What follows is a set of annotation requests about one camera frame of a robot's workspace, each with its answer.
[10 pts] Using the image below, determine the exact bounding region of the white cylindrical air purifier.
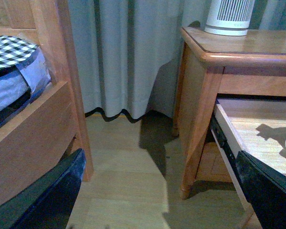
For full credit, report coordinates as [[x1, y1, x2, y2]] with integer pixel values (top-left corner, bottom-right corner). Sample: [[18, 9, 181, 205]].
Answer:
[[204, 0, 255, 36]]

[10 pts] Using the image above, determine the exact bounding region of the wooden nightstand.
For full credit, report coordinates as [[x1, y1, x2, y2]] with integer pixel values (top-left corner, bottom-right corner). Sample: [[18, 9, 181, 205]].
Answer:
[[173, 27, 286, 199]]

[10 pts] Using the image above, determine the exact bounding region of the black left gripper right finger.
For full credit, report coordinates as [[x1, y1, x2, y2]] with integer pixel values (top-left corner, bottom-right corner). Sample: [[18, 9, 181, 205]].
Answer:
[[235, 151, 286, 229]]

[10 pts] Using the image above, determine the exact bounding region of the wooden bed frame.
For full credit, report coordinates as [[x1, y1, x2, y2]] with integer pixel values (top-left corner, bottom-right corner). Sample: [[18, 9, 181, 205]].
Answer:
[[0, 0, 94, 205]]

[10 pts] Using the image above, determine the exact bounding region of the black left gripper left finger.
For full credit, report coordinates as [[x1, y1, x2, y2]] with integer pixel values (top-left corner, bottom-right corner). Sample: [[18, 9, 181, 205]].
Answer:
[[0, 149, 86, 229]]

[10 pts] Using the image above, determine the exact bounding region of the wooden drawer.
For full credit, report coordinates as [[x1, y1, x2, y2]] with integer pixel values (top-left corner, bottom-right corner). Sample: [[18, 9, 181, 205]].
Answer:
[[196, 142, 232, 183], [210, 97, 286, 229]]

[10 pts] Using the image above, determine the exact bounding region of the checkered black white cloth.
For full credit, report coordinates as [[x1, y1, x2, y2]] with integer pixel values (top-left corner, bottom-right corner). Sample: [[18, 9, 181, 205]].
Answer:
[[0, 35, 39, 70]]

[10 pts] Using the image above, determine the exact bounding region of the grey curtain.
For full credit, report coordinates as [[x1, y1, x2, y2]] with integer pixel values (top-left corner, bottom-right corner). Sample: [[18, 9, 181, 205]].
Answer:
[[67, 0, 286, 124]]

